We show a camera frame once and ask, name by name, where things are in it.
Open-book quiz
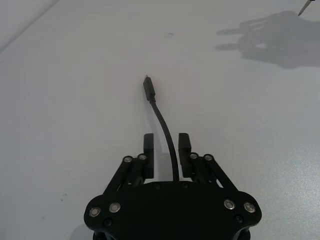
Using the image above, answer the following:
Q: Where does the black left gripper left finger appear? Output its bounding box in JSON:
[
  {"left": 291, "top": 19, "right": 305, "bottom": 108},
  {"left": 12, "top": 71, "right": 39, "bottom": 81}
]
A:
[{"left": 103, "top": 133, "right": 156, "bottom": 199}]

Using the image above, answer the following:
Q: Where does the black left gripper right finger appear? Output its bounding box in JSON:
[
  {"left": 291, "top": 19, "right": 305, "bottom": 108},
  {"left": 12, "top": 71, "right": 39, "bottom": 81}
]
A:
[{"left": 177, "top": 132, "right": 238, "bottom": 192}]

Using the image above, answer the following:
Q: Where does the black cable with plug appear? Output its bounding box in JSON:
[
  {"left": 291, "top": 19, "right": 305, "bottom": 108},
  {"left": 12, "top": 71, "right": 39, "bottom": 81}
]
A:
[{"left": 142, "top": 74, "right": 181, "bottom": 183}]

